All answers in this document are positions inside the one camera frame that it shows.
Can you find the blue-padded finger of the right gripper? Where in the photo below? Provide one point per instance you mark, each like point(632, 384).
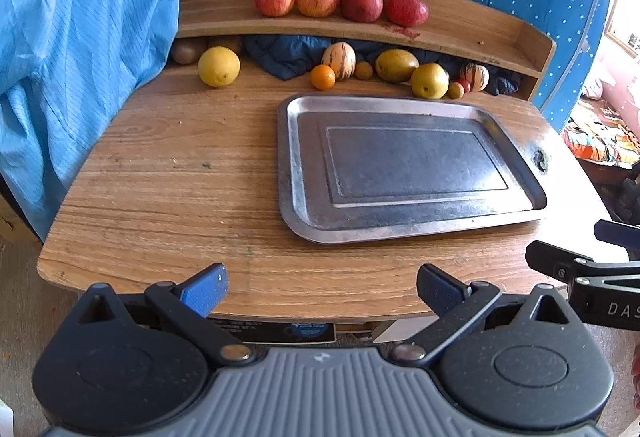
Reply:
point(620, 234)

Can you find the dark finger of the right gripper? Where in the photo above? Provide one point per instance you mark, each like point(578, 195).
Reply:
point(556, 263)

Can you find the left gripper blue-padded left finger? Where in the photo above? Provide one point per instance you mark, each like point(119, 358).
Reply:
point(185, 307)

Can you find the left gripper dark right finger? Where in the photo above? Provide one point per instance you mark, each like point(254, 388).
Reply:
point(460, 308)

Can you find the small tan round fruit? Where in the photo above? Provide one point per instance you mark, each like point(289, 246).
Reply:
point(455, 90)

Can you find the yellow pear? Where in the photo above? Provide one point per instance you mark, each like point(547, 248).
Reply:
point(430, 81)

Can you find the large yellow lemon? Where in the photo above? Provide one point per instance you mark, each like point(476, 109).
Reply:
point(218, 67)

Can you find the olive green mango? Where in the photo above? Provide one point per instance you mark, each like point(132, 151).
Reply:
point(396, 65)

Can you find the small brown round fruit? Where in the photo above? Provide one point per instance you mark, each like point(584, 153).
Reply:
point(363, 70)

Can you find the small orange tangerine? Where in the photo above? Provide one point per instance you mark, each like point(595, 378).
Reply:
point(322, 77)

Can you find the striped pepino melon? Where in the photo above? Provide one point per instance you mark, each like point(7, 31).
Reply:
point(477, 75)
point(341, 57)

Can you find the colourful bedding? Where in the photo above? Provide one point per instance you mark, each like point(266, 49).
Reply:
point(597, 133)

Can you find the steel rectangular tray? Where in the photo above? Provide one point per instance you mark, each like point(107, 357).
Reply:
point(361, 168)

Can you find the red cherry tomato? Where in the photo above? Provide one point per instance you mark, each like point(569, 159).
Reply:
point(465, 84)

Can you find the dark navy cloth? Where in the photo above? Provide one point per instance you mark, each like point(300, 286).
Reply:
point(290, 56)

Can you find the wooden curved shelf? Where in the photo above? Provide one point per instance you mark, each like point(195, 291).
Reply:
point(461, 28)

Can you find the rightmost red apple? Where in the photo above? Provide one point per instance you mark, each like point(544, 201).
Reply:
point(406, 13)

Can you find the light blue garment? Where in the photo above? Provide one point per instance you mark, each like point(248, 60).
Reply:
point(67, 68)

